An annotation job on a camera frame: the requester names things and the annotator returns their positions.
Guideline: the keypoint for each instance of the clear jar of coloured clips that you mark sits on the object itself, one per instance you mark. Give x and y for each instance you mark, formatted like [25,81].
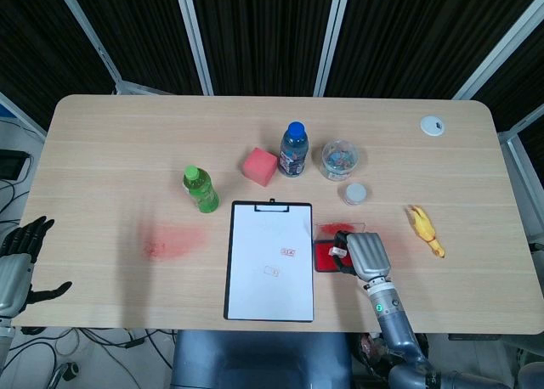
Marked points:
[342,159]

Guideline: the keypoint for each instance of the pink foam cube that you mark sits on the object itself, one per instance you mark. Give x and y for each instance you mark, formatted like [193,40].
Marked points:
[259,166]

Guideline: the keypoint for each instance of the green drink bottle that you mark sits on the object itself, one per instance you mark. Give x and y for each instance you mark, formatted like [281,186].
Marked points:
[203,191]

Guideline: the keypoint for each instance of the red ink pad clear lid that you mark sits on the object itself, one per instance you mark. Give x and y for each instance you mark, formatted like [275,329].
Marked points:
[324,257]

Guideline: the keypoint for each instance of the white red stamp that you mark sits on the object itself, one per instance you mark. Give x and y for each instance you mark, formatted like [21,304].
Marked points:
[338,250]

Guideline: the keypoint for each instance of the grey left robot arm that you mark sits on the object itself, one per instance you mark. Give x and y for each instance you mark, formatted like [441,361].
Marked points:
[4,331]

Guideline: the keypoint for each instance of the black clipboard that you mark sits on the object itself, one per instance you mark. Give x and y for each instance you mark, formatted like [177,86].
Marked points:
[226,278]

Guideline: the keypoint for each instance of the white partition frame post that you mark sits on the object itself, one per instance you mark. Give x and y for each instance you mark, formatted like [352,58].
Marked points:
[87,36]
[333,32]
[497,49]
[193,36]

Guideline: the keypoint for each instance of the grey chair leg caster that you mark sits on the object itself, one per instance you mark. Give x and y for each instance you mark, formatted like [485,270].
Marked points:
[68,370]

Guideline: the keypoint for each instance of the small jar grey lid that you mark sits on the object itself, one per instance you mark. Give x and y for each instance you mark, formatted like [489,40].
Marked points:
[355,193]

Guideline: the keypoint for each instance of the black device box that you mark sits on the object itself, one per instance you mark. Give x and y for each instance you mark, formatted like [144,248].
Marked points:
[10,164]

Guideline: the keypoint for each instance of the white paper sheet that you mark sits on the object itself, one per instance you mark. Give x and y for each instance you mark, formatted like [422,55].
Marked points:
[268,236]

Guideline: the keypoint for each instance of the blue cap drink bottle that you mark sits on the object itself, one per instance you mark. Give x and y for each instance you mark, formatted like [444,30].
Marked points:
[293,153]

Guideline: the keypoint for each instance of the yellow rubber chicken toy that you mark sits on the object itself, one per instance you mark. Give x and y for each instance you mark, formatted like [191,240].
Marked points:
[423,227]

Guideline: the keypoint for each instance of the blue grey robot torso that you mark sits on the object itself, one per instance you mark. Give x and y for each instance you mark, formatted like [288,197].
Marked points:
[255,359]

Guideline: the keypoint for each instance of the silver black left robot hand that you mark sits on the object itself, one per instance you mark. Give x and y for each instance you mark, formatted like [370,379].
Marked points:
[13,274]

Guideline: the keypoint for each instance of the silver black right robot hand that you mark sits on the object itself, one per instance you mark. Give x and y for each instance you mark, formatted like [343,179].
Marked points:
[370,253]

